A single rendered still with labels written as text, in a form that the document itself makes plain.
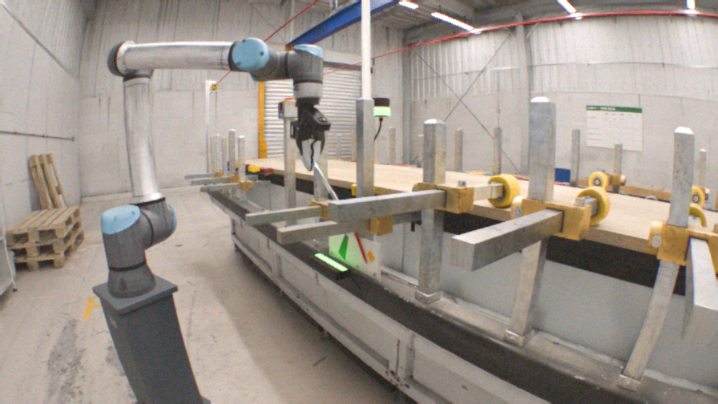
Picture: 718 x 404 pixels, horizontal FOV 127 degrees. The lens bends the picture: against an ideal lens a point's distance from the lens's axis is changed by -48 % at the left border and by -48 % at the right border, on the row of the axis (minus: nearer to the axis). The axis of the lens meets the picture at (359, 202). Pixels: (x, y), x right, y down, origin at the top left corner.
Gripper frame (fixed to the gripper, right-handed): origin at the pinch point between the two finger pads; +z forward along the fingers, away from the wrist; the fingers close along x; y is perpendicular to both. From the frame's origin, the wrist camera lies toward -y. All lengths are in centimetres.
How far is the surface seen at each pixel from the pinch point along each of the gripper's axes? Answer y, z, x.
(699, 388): -111, 36, -26
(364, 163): -17.5, -1.8, -6.6
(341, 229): -21.3, 13.8, 2.8
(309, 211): 3.7, 14.0, -1.1
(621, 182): -62, 4, -115
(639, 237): -83, 8, -27
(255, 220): 3.7, 14.5, 16.8
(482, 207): -41.3, 8.4, -26.6
